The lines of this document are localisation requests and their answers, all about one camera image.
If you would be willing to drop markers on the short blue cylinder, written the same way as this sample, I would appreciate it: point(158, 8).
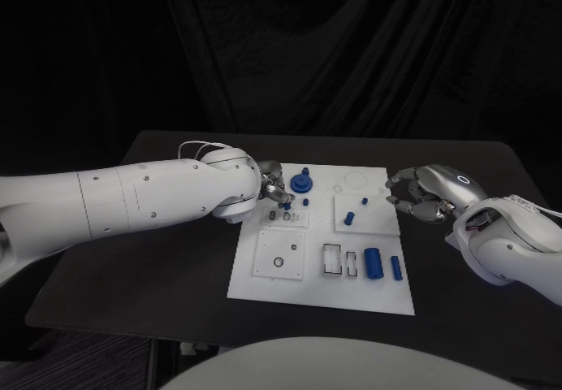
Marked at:
point(348, 218)

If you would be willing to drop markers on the thick long blue cylinder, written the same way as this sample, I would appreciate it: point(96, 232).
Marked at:
point(373, 263)

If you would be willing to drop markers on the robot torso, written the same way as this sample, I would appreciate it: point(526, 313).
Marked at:
point(333, 365)

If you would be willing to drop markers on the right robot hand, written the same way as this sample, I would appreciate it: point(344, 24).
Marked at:
point(451, 185)

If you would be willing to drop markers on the thin long blue cylinder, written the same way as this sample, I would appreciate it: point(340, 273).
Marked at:
point(396, 268)

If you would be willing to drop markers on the blue gear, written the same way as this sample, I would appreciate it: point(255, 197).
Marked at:
point(301, 183)

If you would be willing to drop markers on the white task board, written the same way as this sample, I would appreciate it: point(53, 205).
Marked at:
point(324, 289)

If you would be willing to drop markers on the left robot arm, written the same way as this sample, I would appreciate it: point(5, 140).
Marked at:
point(131, 201)

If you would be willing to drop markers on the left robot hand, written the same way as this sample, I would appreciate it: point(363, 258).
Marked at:
point(272, 189)

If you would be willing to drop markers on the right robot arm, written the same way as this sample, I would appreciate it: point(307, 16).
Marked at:
point(504, 243)

